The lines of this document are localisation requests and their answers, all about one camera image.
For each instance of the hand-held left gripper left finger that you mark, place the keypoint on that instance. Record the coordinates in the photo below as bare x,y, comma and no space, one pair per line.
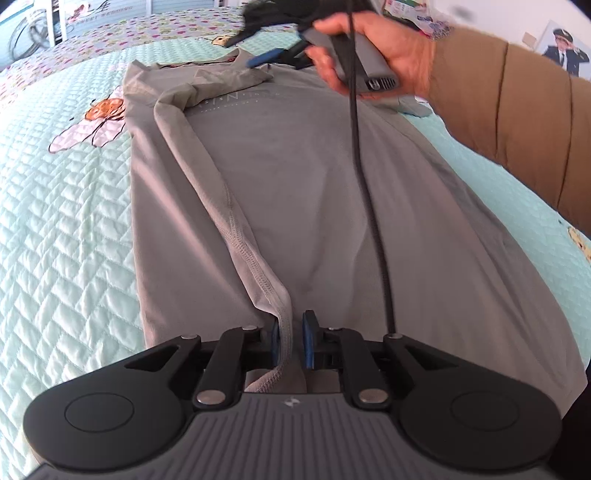
274,341

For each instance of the colourful boxes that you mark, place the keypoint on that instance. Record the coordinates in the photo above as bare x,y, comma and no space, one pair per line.
415,14

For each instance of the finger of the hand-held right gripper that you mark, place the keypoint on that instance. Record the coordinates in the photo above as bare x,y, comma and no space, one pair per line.
265,57
240,38

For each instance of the quilted bee-print bedspread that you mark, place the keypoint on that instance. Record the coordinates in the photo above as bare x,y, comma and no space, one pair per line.
60,230

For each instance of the person's right hand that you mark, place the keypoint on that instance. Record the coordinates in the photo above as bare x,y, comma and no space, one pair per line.
406,50

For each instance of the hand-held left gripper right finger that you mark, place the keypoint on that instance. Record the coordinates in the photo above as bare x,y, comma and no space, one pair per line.
308,341

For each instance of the person's right forearm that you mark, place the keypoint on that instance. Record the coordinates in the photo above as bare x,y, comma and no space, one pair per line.
508,115

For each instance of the wall poster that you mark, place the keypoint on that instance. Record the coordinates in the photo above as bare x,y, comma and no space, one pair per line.
565,50

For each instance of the sliding-door wardrobe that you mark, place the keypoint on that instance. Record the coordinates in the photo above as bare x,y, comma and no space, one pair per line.
41,18

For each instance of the grey t-shirt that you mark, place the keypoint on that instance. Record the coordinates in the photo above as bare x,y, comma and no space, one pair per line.
300,184

